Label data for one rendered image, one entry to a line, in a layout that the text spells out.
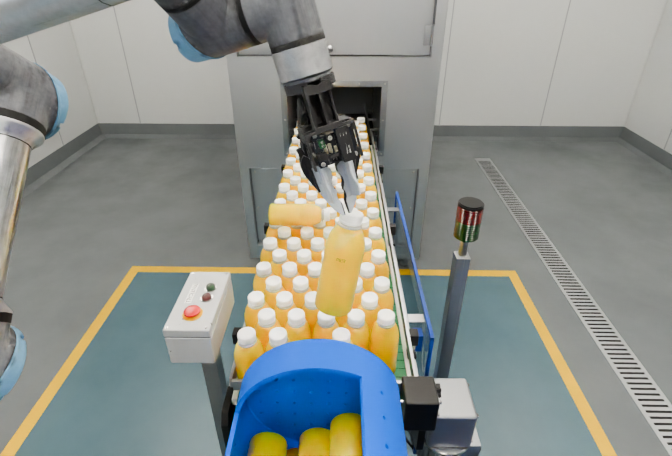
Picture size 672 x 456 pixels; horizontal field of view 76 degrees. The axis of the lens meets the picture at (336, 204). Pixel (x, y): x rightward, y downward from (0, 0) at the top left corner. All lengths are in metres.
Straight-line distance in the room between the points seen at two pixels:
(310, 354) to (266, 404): 0.19
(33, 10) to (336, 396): 0.72
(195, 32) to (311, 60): 0.15
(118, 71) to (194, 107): 0.87
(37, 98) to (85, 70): 4.80
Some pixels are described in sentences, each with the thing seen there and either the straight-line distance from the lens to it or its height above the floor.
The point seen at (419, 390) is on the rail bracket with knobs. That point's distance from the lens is 0.99.
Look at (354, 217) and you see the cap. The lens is 0.69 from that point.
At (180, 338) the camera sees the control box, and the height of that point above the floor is 1.08.
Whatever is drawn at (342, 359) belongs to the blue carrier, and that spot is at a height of 1.23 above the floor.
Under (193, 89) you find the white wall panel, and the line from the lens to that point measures 5.20.
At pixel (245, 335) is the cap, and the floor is 1.08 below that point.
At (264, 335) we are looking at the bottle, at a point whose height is 1.04.
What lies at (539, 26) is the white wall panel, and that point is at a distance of 5.20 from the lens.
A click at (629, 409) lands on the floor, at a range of 2.55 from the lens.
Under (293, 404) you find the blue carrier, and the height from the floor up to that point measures 1.07.
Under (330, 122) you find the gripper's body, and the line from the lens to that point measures 0.58.
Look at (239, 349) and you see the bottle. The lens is 1.00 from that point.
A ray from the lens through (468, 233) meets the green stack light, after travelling 1.13.
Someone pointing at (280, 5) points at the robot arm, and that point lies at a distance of 0.58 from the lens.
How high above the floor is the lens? 1.78
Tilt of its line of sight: 29 degrees down
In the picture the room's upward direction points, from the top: straight up
